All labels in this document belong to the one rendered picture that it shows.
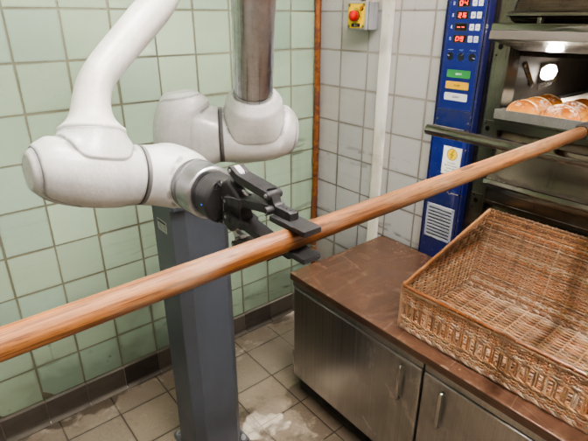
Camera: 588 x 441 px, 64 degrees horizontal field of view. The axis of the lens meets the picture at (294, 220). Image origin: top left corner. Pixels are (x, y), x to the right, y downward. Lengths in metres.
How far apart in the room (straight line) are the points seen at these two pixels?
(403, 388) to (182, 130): 1.00
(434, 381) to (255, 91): 0.94
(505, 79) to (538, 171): 0.32
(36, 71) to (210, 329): 0.97
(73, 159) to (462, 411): 1.16
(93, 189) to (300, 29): 1.59
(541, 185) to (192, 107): 1.09
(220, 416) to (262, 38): 1.24
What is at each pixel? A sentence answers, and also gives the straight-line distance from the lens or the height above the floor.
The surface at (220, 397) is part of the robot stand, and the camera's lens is 1.73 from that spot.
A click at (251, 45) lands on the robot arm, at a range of 1.15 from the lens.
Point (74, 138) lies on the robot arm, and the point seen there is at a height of 1.30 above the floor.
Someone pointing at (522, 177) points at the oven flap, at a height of 0.98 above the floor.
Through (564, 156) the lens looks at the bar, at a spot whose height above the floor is 1.17.
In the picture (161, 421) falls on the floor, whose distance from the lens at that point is 2.08.
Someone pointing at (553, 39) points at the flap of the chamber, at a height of 1.40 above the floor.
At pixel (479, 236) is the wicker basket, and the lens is 1.74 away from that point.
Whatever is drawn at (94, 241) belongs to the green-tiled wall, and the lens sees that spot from 1.90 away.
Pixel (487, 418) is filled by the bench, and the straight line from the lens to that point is 1.41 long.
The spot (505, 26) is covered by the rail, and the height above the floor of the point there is 1.43.
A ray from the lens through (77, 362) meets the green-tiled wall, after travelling 2.12.
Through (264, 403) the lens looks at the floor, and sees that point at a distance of 2.08.
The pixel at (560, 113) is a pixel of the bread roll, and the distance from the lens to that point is 1.49.
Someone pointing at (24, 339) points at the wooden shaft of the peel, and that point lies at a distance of 0.49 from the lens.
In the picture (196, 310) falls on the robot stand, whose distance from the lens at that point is 1.47.
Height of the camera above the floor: 1.46
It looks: 23 degrees down
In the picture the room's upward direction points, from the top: straight up
